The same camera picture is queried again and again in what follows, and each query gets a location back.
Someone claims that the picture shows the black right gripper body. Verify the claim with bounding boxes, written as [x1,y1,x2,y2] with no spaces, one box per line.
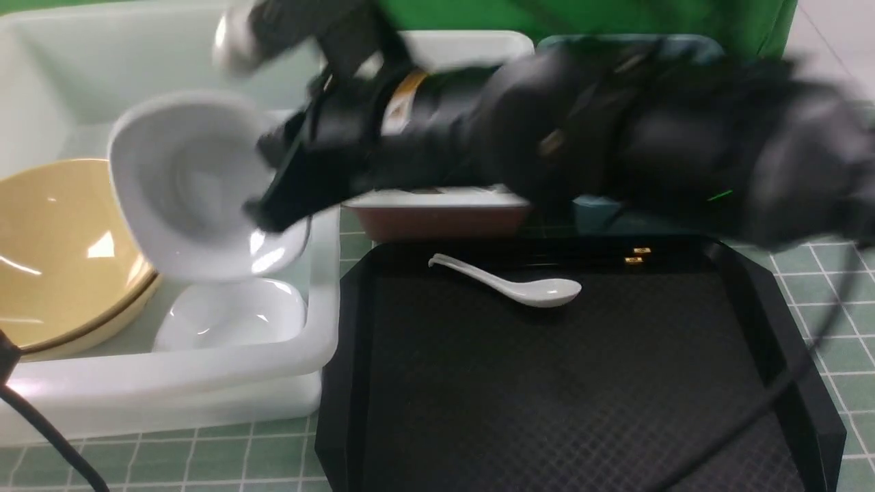
[213,1,416,233]

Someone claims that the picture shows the white square bowl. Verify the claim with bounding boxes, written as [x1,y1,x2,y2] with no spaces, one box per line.
[152,278,307,352]
[107,91,310,283]

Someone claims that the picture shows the white ceramic soup spoon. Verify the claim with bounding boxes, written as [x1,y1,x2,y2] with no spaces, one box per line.
[428,254,582,308]

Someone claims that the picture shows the black chopstick gold band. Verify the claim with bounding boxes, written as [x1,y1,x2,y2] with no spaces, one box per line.
[526,256,645,270]

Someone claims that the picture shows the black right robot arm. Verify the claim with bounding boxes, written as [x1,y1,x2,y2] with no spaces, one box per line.
[213,1,874,250]

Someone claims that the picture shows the yellow speckled noodle bowl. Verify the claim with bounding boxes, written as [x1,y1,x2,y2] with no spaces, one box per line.
[1,159,162,361]

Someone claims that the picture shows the white spoon bin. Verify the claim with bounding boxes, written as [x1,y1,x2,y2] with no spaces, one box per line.
[345,30,535,243]

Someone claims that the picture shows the blue chopstick bin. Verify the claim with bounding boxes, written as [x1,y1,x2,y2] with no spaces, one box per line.
[535,33,724,236]

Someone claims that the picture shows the large white plastic tub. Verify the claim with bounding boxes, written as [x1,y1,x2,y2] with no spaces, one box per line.
[2,1,341,439]

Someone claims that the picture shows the green checkered table mat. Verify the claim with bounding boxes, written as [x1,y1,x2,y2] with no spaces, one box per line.
[0,208,875,492]

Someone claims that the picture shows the black plastic serving tray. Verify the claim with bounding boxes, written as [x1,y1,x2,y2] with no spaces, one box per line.
[314,236,810,491]

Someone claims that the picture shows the green backdrop cloth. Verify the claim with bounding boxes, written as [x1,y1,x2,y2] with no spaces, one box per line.
[0,0,799,59]

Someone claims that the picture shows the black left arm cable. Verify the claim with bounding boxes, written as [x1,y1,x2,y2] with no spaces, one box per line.
[0,328,110,492]

